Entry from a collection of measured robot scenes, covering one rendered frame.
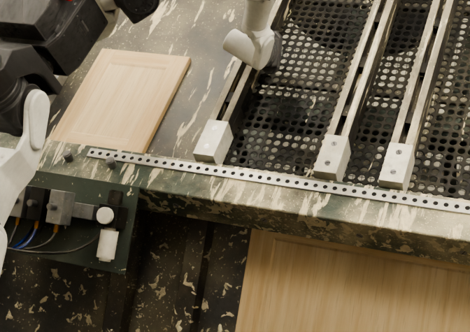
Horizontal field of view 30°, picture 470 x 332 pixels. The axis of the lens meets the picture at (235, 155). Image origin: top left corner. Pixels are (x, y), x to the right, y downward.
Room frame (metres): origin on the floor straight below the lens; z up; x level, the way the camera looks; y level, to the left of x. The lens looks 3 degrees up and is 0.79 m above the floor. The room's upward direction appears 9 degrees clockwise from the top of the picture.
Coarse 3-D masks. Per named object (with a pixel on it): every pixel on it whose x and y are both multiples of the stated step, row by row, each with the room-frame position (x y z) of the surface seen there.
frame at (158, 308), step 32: (160, 224) 2.64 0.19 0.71; (192, 224) 2.53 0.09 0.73; (224, 224) 2.56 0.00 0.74; (160, 256) 2.63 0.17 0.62; (192, 256) 2.53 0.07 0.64; (224, 256) 2.56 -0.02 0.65; (0, 288) 2.82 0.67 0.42; (32, 288) 2.78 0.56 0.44; (64, 288) 2.74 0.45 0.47; (96, 288) 2.70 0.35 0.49; (128, 288) 2.60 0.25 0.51; (160, 288) 2.62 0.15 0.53; (192, 288) 2.52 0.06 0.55; (224, 288) 2.55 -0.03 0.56; (0, 320) 2.82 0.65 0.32; (32, 320) 2.77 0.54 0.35; (64, 320) 2.73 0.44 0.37; (96, 320) 2.69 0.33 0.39; (128, 320) 2.64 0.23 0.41; (160, 320) 2.62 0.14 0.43; (192, 320) 2.52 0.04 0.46; (224, 320) 2.55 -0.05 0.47
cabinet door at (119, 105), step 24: (96, 72) 2.73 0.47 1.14; (120, 72) 2.71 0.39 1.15; (144, 72) 2.69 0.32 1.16; (168, 72) 2.66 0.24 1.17; (96, 96) 2.67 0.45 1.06; (120, 96) 2.65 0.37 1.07; (144, 96) 2.63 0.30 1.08; (168, 96) 2.60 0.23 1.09; (72, 120) 2.63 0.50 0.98; (96, 120) 2.61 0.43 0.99; (120, 120) 2.59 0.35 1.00; (144, 120) 2.56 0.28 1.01; (96, 144) 2.55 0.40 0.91; (120, 144) 2.53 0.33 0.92; (144, 144) 2.51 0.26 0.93
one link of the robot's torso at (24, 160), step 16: (32, 96) 2.05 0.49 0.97; (32, 112) 2.05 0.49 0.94; (48, 112) 2.12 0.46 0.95; (32, 128) 2.07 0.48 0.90; (32, 144) 2.08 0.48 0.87; (0, 160) 2.04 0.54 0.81; (16, 160) 2.06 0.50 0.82; (32, 160) 2.10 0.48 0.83; (0, 176) 2.04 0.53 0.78; (16, 176) 2.08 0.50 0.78; (32, 176) 2.12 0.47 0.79; (0, 192) 2.05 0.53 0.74; (16, 192) 2.11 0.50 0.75; (0, 208) 2.06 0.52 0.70
